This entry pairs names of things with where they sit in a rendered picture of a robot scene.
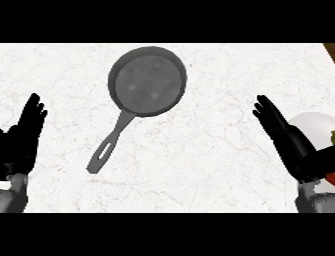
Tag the dark grey frying pan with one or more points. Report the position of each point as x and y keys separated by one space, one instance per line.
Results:
x=148 y=81

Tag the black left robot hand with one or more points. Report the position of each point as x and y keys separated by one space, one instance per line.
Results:
x=20 y=143

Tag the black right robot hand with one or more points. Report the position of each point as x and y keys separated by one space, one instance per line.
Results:
x=293 y=146

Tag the white plate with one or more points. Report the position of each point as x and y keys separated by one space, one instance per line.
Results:
x=318 y=128

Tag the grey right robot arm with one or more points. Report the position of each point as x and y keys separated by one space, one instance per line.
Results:
x=322 y=200

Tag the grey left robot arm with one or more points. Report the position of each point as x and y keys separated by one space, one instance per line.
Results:
x=5 y=196

